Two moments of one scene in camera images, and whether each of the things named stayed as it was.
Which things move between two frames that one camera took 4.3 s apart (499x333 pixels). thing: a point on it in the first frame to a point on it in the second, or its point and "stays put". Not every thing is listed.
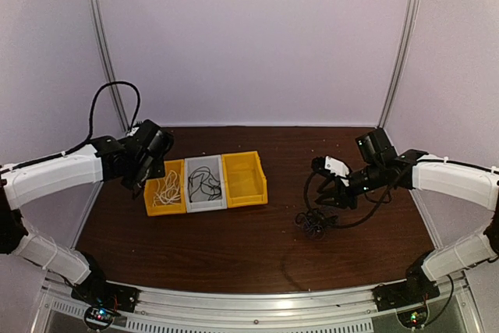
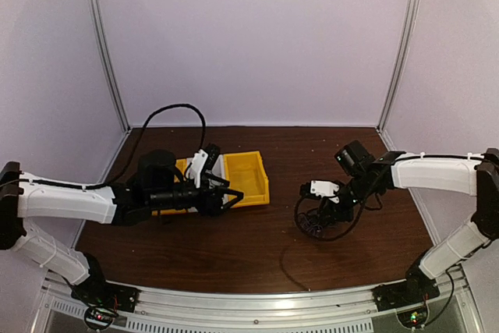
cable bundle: [314, 221] stays put
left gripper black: [158, 171] to [214, 208]
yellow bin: [244, 178] stays put
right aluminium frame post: [408, 40] stays put
